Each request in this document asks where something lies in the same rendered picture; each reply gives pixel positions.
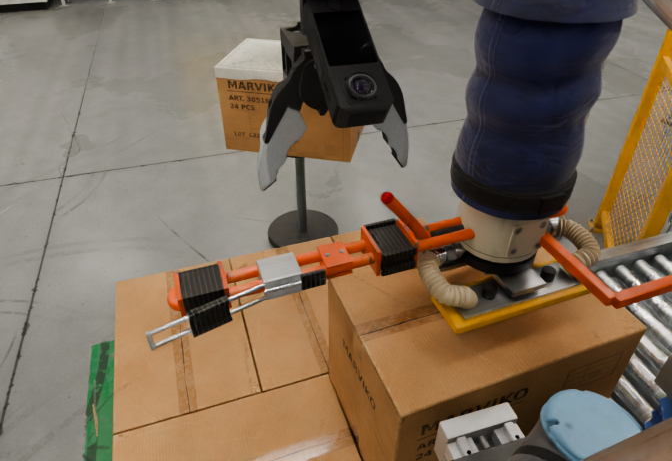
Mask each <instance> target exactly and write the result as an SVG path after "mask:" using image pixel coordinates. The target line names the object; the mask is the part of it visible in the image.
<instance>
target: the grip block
mask: <svg viewBox="0 0 672 461"><path fill-rule="evenodd" d="M361 240H364V241H365V243H366V251H361V252H362V254H366V253H370V252H372V253H373V255H374V258H375V263H374V264H371V265H370V267H371V268H372V270H373V271H374V273H375V275H376V276H380V270H381V275H382V276H387V275H391V274H395V273H398V272H402V271H406V270H410V269H414V268H415V266H417V258H418V250H419V241H418V240H417V239H416V238H415V236H414V235H413V234H412V232H411V231H410V230H409V229H408V227H407V226H406V225H405V224H404V223H403V222H402V221H401V220H400V219H399V218H397V224H396V219H395V218H392V219H388V220H383V221H379V222H375V223H370V224H366V225H363V226H362V227H361Z"/></svg>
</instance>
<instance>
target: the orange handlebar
mask: <svg viewBox="0 0 672 461"><path fill-rule="evenodd" d="M567 211H568V205H567V204H566V206H565V207H564V208H563V209H562V210H561V211H560V212H558V213H557V214H555V215H553V216H550V217H549V218H550V219H552V218H556V217H560V216H562V215H564V214H566V212H567ZM460 224H462V221H461V218H460V217H455V218H451V219H446V220H442V221H438V222H434V223H430V224H425V225H423V226H424V228H425V229H426V230H427V231H428V232H429V233H430V232H431V231H436V230H439V229H444V228H447V227H452V226H455V225H460ZM474 237H475V233H474V231H473V230H472V229H470V228H467V229H463V230H459V231H455V232H451V233H447V234H443V235H439V236H435V237H431V238H427V239H423V240H419V250H418V252H422V251H426V250H430V249H434V248H438V247H442V246H446V245H450V244H454V243H458V242H462V241H465V240H469V239H473V238H474ZM539 244H540V245H541V246H542V247H543V248H544V249H545V250H546V251H547V252H548V253H549V254H550V255H552V256H553V257H554V258H555V259H556V260H557V261H558V262H559V263H560V264H561V265H562V266H563V267H564V268H565V269H566V270H568V271H569V272H570V273H571V274H572V275H573V276H574V277H575V278H576V279H577V280H578V281H579V282H580V283H581V284H583V285H584V286H585V287H586V288H587V289H588V290H589V291H590V292H591V293H592V294H593V295H594V296H595V297H596V298H598V299H599V300H600V301H601V302H602V303H603V304H604V305H605V306H609V305H612V306H613V307H614V308H616V309H619V308H622V307H625V306H628V305H631V304H634V303H637V302H640V301H643V300H646V299H650V298H653V297H656V296H659V295H662V294H665V293H668V292H671V291H672V275H668V276H665V277H662V278H659V279H656V280H653V281H649V282H646V283H643V284H640V285H637V286H634V287H631V288H627V289H624V290H621V291H618V292H614V291H613V290H612V289H611V288H610V287H608V286H607V285H606V284H605V283H604V282H603V281H602V280H601V279H599V278H598V277H597V276H596V275H595V274H594V273H593V272H592V271H590V270H589V269H588V268H587V267H586V266H585V265H584V264H583V263H581V262H580V261H579V260H578V259H577V258H576V257H575V256H574V255H572V254H571V253H570V252H569V251H568V250H567V249H566V248H565V247H563V246H562V245H561V244H560V243H559V242H558V241H557V240H556V239H554V238H553V237H552V236H551V235H550V234H549V233H548V232H547V231H546V232H545V235H544V236H542V237H541V239H540V242H539ZM316 248H317V250H316V251H312V252H308V253H304V254H300V255H295V258H296V260H297V263H298V265H299V267H300V266H304V265H308V264H313V263H317V262H319V264H320V265H318V266H314V267H310V268H305V269H301V271H302V274H304V273H308V272H312V271H316V270H320V269H325V271H326V278H327V279H332V278H335V277H339V276H343V275H347V274H351V273H353V271H352V269H355V268H359V267H363V266H367V265H371V264H374V263H375V258H374V255H373V253H372V252H370V253H366V254H362V255H358V256H354V257H350V255H349V254H353V253H357V252H361V251H366V243H365V241H364V240H358V241H354V242H350V243H346V244H343V243H342V241H338V242H334V243H330V244H325V245H321V246H317V247H316ZM225 275H226V279H227V283H228V284H231V283H235V282H239V281H243V280H247V279H251V278H255V277H259V272H258V267H257V265H253V266H249V267H245V268H241V269H237V270H233V271H228V272H225ZM262 283H263V282H262V279H261V280H257V281H253V282H249V283H245V284H241V285H237V286H233V287H229V291H230V297H231V296H234V295H236V294H238V293H241V292H243V291H246V290H248V289H250V288H253V287H255V286H257V285H260V284H262ZM167 303H168V305H169V307H170V308H171V309H173V310H174V311H179V312H180V309H179V305H178V302H177V296H176V289H175V286H174V287H172V288H171V290H170V291H169V292H168V295H167Z"/></svg>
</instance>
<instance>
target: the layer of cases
mask: <svg viewBox="0 0 672 461"><path fill-rule="evenodd" d="M358 240H361V230H359V231H354V232H350V233H345V234H340V235H336V236H332V237H331V238H330V237H326V238H322V239H317V240H312V241H308V242H303V243H298V244H293V245H289V246H284V247H279V248H275V249H270V250H265V251H261V252H256V253H251V254H247V255H242V256H237V257H233V258H230V263H229V259H223V260H221V261H222V264H223V268H224V272H228V271H233V270H237V269H241V268H245V267H249V266H253V265H256V261H257V260H261V259H265V258H269V257H273V256H278V255H282V254H286V253H290V252H293V254H294V256H295V255H300V254H304V253H308V252H312V251H316V250H317V248H316V247H317V246H321V245H325V244H330V243H334V242H338V241H342V243H343V244H346V243H350V242H354V241H358ZM213 264H217V261H214V262H209V263H204V264H200V265H195V266H190V267H186V268H181V269H176V270H172V271H167V272H162V273H158V274H153V275H148V276H144V277H139V278H134V279H129V280H125V281H120V282H116V304H115V351H114V398H113V435H114V436H113V445H112V461H365V460H364V457H363V455H362V452H361V450H360V448H359V445H358V443H357V441H356V438H355V436H354V433H353V431H352V429H351V426H350V424H349V422H348V419H347V417H346V414H345V412H344V410H343V407H342V405H341V403H340V400H339V398H338V395H337V393H336V391H335V388H334V386H333V384H332V381H331V379H330V377H329V327H328V279H327V278H326V284H325V285H322V286H318V287H314V288H310V289H306V290H303V291H301V292H297V293H293V294H289V295H285V296H282V297H278V298H274V299H270V300H264V301H262V302H260V303H258V304H255V305H253V306H251V307H249V308H246V309H244V310H242V311H240V312H237V313H235V314H233V315H231V317H232V319H233V321H231V322H229V323H226V324H224V325H222V326H220V327H218V328H215V329H213V330H211V331H209V332H206V333H204V334H202V335H200V336H197V337H195V338H194V337H193V335H192V333H190V334H187V335H185V336H183V337H181V338H178V339H176V340H174V341H172V342H169V343H167V344H165V345H162V346H160V347H158V348H156V349H155V350H154V351H151V349H150V346H149V343H148V340H147V337H146V335H145V332H146V331H151V330H154V329H156V328H158V327H161V326H163V325H165V324H168V323H170V322H172V321H175V320H177V319H179V318H182V316H181V313H180V312H179V311H174V310H173V309H171V308H170V307H169V305H168V303H167V295H168V292H169V291H170V290H171V288H172V287H174V286H175V282H174V275H173V272H174V271H178V273H179V272H183V271H187V270H191V269H195V268H200V267H204V266H208V265H213ZM230 265H231V267H230Z"/></svg>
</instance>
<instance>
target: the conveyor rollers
mask: <svg viewBox="0 0 672 461"><path fill-rule="evenodd" d="M651 264H652V265H653V266H655V267H656V268H657V269H658V270H660V271H661V272H662V273H663V274H665V275H666V276H668V275H672V262H671V261H670V260H668V259H667V258H666V257H665V256H663V255H662V254H660V255H657V256H656V257H654V258H653V260H652V262H651ZM632 269H633V270H634V271H635V272H637V273H638V274H639V275H640V276H641V277H642V278H644V279H645V280H646V281H647V282H649V281H653V280H656V279H659V278H662V277H664V276H663V275H661V274H660V273H659V272H658V271H656V270H655V269H654V268H653V267H652V266H650V265H649V264H648V263H647V262H645V261H644V260H638V261H637V262H635V264H634V265H633V267H632ZM595 275H596V276H597V277H598V278H599V279H601V280H602V281H603V282H604V283H605V284H606V285H607V286H608V287H610V288H611V289H612V290H613V291H614V292H618V291H621V290H624V288H623V287H622V286H621V285H620V284H618V283H617V282H616V281H615V280H614V279H613V278H612V277H611V276H610V275H608V274H607V273H606V272H605V271H604V270H601V271H598V272H597V273H596V274H595ZM613 275H614V276H615V277H617V278H618V279H619V280H620V281H621V282H622V283H623V284H625V285H626V286H627V287H628V288H631V287H634V286H637V285H640V284H643V283H644V282H643V281H642V280H641V279H640V278H638V277H637V276H636V275H635V274H634V273H633V272H631V271H630V270H629V269H628V268H627V267H626V266H624V265H619V266H618V267H616V268H615V269H614V271H613ZM663 295H664V296H665V297H666V298H667V299H669V300H670V301H671V302H672V291H671V292H668V293H665V294H663ZM643 301H644V302H645V303H646V304H647V305H648V306H649V307H650V308H652V309H653V310H654V311H655V312H656V313H657V314H658V315H659V316H661V317H662V318H663V319H664V320H665V321H666V322H667V323H668V324H670V325H671V326H672V306H671V305H670V304H669V303H668V302H667V301H666V300H664V299H663V298H662V297H661V296H660V295H659V296H656V297H653V298H650V299H646V300H643ZM625 308H626V309H627V310H628V311H629V312H630V313H631V314H633V315H634V316H635V317H636V318H637V319H638V320H639V321H640V322H642V323H643V324H644V325H645V326H646V327H647V331H648V332H649V333H651V334H652V335H653V336H654V337H655V338H656V339H657V340H658V341H659V342H660V343H661V344H662V345H663V346H664V347H665V348H667V349H668V350H669V351H670V352H671V353H672V331H671V330H670V329H669V328H668V327H666V326H665V325H664V324H663V323H662V322H661V321H660V320H659V319H658V318H656V317H655V316H654V315H653V314H652V313H651V312H650V311H649V310H647V309H646V308H645V307H644V306H643V305H642V304H641V303H640V302H637V303H634V304H631V305H628V306H625ZM636 349H637V350H638V351H639V352H640V353H641V354H642V355H643V356H644V357H645V358H646V359H647V360H649V361H650V362H651V363H652V364H653V365H654V366H655V367H656V368H657V369H658V370H659V371H660V370H661V368H662V367H663V365H664V364H665V362H666V360H667V359H668V356H667V355H666V354H665V353H664V352H663V351H662V350H661V349H660V348H659V347H658V346H657V345H656V344H655V343H654V342H653V341H652V340H651V339H649V338H648V337H647V336H646V335H645V334H644V335H643V337H642V339H641V341H640V343H639V345H638V346H637V348H636ZM625 369H626V370H627V371H628V372H629V373H630V374H631V375H632V376H633V377H634V378H635V379H636V380H637V381H638V383H639V384H640V385H641V386H642V387H643V388H644V389H645V390H646V391H647V392H648V393H649V394H650V395H651V396H652V397H653V398H654V399H655V400H656V401H657V403H658V404H659V399H661V398H664V397H665V396H666V394H665V393H664V392H663V390H662V389H661V388H660V387H659V386H658V385H657V384H656V383H655V382H654V380H655V378H656V377H657V376H656V375H655V374H654V373H653V372H652V371H651V370H650V369H649V368H648V367H647V366H646V365H645V364H644V363H643V362H642V361H641V360H640V359H639V358H638V357H637V356H636V355H635V354H633V356H632V357H631V359H630V361H629V363H628V365H627V367H626V368H625ZM614 392H615V393H616V394H617V395H618V396H619V397H620V398H621V400H622V401H623V402H624V403H625V404H626V405H627V406H628V407H629V409H630V410H631V411H632V412H633V413H634V414H635V415H636V416H637V418H638V419H639V420H640V421H641V422H642V423H643V424H644V422H646V421H649V420H650V419H651V418H652V414H651V412H652V411H653V410H655V409H654V408H653V407H652V406H651V405H650V404H649V402H648V401H647V400H646V399H645V398H644V397H643V396H642V395H641V394H640V393H639V392H638V391H637V390H636V389H635V387H634V386H633V385H632V384H631V383H630V382H629V381H628V380H627V379H626V378H625V377H624V376H623V375H622V376H621V378H620V380H619V381H618V383H617V385H616V387H615V389H614ZM659 405H660V404H659Z"/></svg>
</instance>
